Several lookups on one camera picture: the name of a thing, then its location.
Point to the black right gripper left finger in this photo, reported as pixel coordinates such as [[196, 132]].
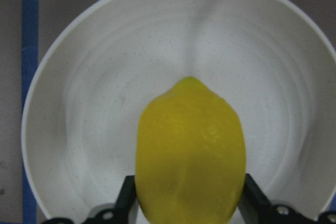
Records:
[[124, 210]]

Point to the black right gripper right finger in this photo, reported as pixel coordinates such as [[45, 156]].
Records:
[[255, 207]]

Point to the yellow lemon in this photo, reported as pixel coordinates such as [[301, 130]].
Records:
[[191, 160]]

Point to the white round plate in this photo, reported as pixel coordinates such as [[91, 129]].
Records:
[[266, 58]]

